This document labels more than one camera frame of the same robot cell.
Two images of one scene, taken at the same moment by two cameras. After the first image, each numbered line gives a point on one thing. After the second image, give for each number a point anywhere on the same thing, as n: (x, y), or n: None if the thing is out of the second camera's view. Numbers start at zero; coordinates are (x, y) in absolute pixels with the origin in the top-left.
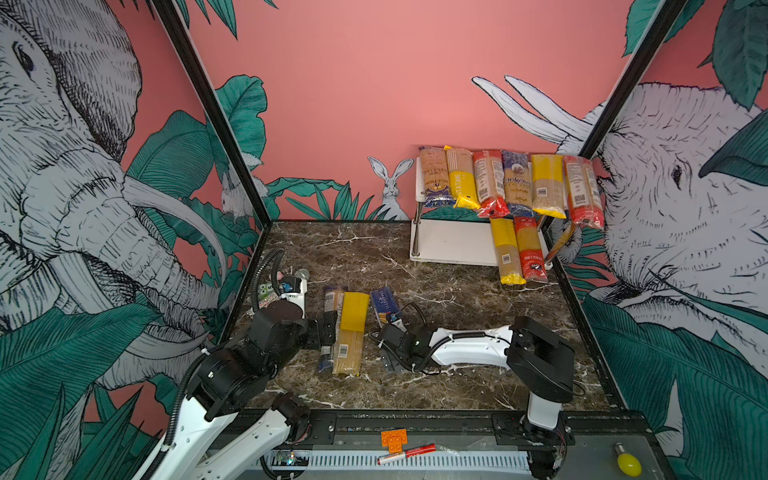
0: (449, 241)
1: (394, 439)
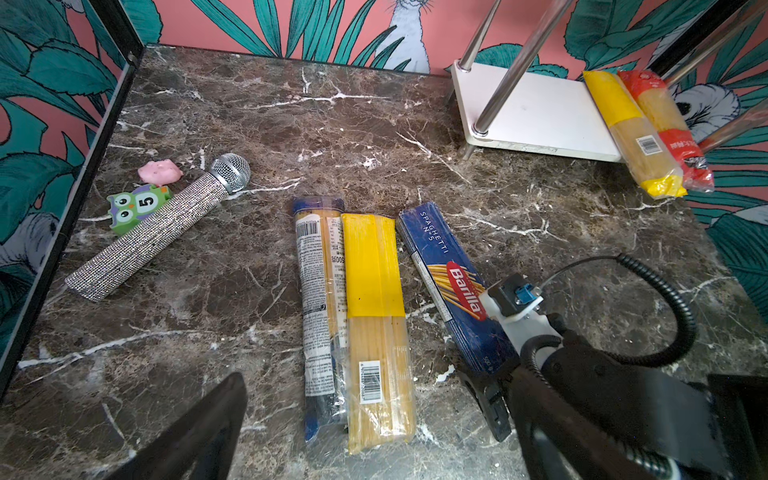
0: (527, 111)
1: None
